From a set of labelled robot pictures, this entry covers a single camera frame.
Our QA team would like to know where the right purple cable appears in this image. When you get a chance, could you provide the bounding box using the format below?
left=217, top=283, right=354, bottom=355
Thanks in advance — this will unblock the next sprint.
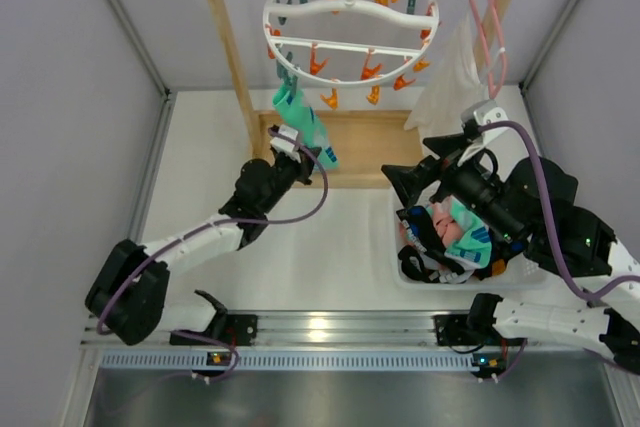
left=482, top=120, right=640, bottom=373

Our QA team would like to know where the pink wire hanger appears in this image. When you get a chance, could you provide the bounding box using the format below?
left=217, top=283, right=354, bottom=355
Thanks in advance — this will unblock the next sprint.
left=468, top=0, right=508, bottom=100

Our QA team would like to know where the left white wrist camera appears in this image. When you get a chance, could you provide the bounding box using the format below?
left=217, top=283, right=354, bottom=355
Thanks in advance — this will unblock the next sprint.
left=268, top=125, right=307, bottom=164

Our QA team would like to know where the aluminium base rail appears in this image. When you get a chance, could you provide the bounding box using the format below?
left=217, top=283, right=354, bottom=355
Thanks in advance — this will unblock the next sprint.
left=80, top=303, right=617, bottom=378

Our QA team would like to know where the wooden clothes rack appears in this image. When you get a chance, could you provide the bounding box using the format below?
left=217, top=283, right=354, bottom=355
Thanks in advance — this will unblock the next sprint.
left=207, top=0, right=510, bottom=189

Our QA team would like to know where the white cloth garment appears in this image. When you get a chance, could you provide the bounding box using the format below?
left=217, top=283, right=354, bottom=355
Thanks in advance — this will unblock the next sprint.
left=404, top=15, right=488, bottom=136

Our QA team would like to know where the teal clothes peg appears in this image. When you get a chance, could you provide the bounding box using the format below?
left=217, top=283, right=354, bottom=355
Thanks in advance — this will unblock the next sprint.
left=276, top=60, right=298, bottom=96

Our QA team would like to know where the black sock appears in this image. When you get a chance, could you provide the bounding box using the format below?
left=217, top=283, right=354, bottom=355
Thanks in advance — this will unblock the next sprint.
left=473, top=242, right=526, bottom=281
left=396, top=206, right=476, bottom=284

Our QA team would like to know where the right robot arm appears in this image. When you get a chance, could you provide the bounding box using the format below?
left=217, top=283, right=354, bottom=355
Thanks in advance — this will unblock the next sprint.
left=382, top=134, right=639, bottom=373

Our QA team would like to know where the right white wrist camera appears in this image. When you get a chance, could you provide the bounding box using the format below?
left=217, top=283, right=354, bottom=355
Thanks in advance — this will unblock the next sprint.
left=457, top=99, right=509, bottom=166

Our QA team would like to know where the white round clip hanger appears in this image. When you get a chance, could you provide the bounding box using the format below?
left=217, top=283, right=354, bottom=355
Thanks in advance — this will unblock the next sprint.
left=262, top=0, right=441, bottom=87

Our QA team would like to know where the black sock front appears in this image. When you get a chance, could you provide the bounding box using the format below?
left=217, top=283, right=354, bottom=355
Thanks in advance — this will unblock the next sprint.
left=473, top=242, right=526, bottom=281

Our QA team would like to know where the orange clothes peg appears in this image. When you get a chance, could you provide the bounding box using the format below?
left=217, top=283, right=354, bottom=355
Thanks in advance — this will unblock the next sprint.
left=320, top=88, right=339, bottom=110
left=360, top=48, right=383, bottom=81
left=393, top=75, right=416, bottom=91
left=309, top=43, right=328, bottom=76
left=366, top=85, right=380, bottom=105

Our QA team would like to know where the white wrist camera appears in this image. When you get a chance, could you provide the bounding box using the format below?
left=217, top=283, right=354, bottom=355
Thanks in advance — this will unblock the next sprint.
left=457, top=99, right=509, bottom=166
left=268, top=125, right=307, bottom=164

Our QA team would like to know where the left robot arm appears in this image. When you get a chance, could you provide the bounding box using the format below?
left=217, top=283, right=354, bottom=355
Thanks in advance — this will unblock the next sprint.
left=85, top=147, right=323, bottom=346

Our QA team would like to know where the pink patterned sock front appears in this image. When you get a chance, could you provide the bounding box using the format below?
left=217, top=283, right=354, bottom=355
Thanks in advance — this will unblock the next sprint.
left=431, top=203, right=464, bottom=248

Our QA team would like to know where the white plastic basket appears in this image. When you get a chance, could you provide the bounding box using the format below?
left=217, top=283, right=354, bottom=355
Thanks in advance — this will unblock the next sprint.
left=387, top=188, right=552, bottom=293

